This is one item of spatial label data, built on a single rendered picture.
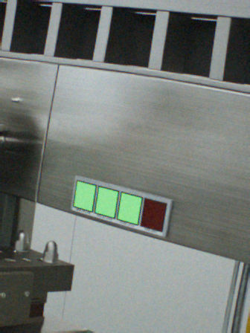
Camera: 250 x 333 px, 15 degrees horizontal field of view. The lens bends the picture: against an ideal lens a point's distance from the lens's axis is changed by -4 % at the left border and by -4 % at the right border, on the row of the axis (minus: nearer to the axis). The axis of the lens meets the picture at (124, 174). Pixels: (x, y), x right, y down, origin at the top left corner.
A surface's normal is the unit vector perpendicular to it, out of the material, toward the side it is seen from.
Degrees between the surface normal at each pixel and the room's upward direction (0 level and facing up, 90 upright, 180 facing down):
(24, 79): 90
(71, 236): 90
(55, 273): 90
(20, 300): 90
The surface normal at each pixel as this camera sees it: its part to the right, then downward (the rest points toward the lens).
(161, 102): -0.66, -0.03
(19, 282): 0.73, 0.18
